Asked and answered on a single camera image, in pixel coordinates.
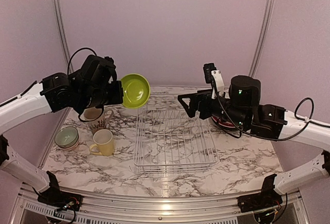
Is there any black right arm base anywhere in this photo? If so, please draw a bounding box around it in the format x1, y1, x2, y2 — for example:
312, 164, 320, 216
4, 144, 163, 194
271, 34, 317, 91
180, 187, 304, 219
237, 191, 283, 213

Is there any aluminium left corner post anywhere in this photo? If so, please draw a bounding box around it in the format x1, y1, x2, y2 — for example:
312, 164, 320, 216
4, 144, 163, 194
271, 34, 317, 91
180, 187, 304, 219
53, 0, 70, 62

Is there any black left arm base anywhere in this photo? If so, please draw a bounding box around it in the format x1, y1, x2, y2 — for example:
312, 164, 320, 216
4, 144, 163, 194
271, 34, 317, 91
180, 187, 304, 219
34, 183, 83, 212

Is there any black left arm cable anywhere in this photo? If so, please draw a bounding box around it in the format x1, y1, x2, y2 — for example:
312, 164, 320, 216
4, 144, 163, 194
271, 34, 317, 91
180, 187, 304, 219
67, 47, 98, 123

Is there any aluminium front rail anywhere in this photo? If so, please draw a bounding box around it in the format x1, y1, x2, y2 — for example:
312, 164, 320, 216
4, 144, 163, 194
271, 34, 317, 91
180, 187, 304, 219
9, 184, 310, 223

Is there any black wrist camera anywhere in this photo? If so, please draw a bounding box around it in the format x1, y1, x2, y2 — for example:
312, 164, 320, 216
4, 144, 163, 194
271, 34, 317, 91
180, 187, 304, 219
203, 63, 225, 99
79, 55, 117, 89

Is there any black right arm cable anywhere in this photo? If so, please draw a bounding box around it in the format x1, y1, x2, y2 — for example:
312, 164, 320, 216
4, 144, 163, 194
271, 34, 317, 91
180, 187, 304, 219
213, 89, 315, 142

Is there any orange rimmed white bowl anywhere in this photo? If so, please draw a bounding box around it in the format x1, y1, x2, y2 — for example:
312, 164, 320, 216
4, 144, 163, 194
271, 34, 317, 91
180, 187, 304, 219
61, 142, 79, 151

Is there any pink polka dot plate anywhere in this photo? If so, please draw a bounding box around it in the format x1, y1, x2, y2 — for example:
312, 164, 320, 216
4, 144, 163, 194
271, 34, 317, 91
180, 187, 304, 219
211, 116, 238, 131

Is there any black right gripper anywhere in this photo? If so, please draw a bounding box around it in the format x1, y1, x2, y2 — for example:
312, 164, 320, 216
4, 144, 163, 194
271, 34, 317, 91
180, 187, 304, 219
178, 88, 250, 129

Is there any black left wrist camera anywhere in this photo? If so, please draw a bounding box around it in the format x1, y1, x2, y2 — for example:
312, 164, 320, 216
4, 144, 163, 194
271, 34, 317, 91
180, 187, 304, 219
79, 55, 117, 89

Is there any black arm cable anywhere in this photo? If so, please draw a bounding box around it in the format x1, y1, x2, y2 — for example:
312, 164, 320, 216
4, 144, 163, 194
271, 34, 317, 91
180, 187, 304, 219
67, 47, 98, 123
213, 89, 315, 142

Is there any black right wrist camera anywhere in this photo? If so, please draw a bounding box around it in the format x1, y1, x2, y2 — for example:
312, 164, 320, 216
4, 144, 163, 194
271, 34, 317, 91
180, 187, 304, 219
203, 63, 225, 99

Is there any white wire dish rack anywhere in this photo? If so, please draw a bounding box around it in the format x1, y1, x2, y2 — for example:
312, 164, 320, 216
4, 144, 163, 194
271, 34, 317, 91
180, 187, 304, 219
134, 109, 219, 173

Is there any aluminium corner post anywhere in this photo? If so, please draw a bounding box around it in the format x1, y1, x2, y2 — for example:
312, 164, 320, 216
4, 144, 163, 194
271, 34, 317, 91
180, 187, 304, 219
249, 0, 275, 77
53, 0, 70, 62

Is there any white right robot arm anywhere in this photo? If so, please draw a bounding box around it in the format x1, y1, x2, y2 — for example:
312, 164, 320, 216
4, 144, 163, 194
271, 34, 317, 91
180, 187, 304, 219
177, 89, 329, 207

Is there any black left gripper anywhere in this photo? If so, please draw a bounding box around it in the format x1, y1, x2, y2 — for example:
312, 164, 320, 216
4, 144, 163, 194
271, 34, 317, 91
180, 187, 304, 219
77, 79, 123, 109

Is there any aluminium right corner post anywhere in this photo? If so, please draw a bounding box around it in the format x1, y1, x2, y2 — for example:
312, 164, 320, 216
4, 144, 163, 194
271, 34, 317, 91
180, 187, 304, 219
249, 0, 275, 77

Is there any patterned cream mug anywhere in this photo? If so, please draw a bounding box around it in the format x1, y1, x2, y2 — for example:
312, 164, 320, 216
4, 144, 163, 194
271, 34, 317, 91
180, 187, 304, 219
82, 107, 114, 135

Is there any yellow mug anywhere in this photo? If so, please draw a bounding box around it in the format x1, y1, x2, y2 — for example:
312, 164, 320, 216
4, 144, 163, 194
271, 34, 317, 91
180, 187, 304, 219
89, 129, 115, 156

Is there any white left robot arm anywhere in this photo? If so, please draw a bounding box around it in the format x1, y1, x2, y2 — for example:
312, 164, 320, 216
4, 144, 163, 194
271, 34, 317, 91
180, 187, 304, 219
1, 72, 123, 206

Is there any lime green bowl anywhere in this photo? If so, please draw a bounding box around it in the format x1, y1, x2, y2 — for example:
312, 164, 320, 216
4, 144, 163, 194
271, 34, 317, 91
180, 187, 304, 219
121, 73, 151, 109

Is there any light blue bowl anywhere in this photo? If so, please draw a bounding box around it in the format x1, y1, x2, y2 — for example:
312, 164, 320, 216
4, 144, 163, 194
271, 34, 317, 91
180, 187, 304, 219
55, 126, 79, 149

